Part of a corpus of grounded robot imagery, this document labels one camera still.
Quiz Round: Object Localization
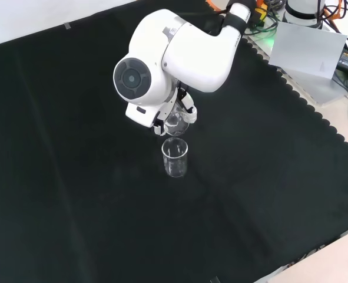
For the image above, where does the yellow stop button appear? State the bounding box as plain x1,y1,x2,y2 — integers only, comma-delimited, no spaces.
251,6,269,27

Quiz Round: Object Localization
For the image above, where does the black bench cloth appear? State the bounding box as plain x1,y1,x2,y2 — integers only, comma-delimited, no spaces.
0,0,348,283

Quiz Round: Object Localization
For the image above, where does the orange cable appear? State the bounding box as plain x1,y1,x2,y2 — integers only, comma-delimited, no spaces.
205,0,232,15

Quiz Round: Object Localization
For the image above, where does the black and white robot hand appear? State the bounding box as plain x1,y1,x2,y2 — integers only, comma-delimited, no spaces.
152,84,198,137

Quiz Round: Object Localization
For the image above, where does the pale grey board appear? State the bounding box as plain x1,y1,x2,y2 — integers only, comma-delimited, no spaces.
268,21,348,80

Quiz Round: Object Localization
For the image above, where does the grey metal base plate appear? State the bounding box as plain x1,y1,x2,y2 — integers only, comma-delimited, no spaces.
243,16,348,107

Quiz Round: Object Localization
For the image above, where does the clear glass beaker with water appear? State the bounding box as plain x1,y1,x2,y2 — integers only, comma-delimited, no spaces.
163,106,191,138

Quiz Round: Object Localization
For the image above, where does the green cable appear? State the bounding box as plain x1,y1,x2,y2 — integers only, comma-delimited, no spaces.
248,22,278,38

